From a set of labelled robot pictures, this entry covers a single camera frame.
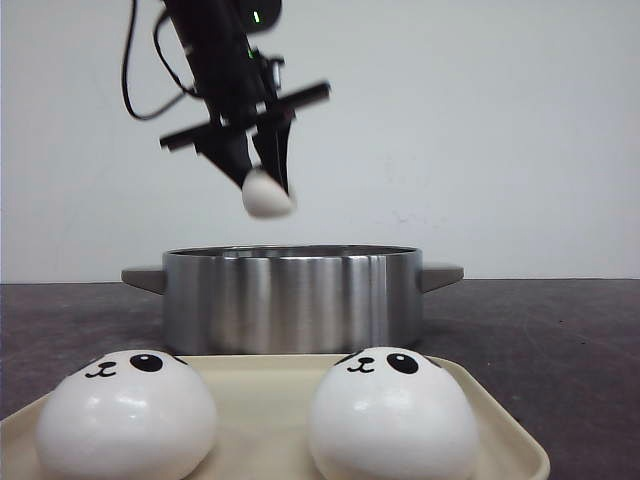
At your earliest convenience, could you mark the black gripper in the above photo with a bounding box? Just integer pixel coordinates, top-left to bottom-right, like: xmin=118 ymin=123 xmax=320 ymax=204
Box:
xmin=160 ymin=47 xmax=331 ymax=195

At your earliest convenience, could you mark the panda bun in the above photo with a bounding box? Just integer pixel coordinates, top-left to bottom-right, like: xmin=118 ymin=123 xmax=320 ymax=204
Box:
xmin=35 ymin=349 xmax=218 ymax=479
xmin=307 ymin=347 xmax=479 ymax=479
xmin=241 ymin=168 xmax=296 ymax=219

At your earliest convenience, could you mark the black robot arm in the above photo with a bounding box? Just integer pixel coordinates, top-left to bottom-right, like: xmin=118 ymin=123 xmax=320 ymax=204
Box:
xmin=160 ymin=1 xmax=330 ymax=190

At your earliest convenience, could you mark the stainless steel steamer pot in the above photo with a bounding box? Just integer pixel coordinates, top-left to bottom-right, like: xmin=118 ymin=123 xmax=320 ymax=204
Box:
xmin=121 ymin=245 xmax=464 ymax=355

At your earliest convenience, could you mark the beige rectangular tray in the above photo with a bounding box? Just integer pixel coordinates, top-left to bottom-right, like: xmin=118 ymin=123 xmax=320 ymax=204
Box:
xmin=0 ymin=353 xmax=552 ymax=480

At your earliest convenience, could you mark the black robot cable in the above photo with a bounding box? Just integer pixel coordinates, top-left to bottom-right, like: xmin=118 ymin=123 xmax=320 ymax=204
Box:
xmin=120 ymin=0 xmax=201 ymax=122

